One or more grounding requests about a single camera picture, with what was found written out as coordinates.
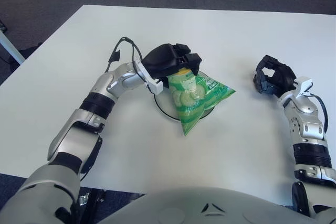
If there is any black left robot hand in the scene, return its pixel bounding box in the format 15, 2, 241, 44
141, 42, 203, 80

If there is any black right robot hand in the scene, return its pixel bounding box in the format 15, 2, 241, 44
253, 55, 297, 95

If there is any green chips bag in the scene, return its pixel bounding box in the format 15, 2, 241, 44
166, 68, 236, 137

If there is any white plate with black rim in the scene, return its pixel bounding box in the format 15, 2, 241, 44
153, 83, 216, 124

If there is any grey robot torso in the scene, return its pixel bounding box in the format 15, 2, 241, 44
99, 186, 336, 224

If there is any white desk leg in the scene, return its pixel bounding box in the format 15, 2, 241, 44
0, 31, 26, 65

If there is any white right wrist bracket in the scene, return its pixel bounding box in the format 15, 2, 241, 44
293, 76, 313, 96

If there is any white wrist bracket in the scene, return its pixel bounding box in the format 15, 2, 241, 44
132, 60, 163, 95
293, 76, 313, 96

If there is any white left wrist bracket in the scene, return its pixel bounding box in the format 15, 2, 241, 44
132, 60, 163, 95

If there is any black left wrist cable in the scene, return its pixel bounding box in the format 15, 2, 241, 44
104, 36, 144, 74

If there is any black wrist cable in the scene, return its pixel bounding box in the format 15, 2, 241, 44
104, 36, 144, 74
311, 94, 329, 134

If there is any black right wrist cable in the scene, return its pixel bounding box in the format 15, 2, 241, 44
311, 94, 329, 134

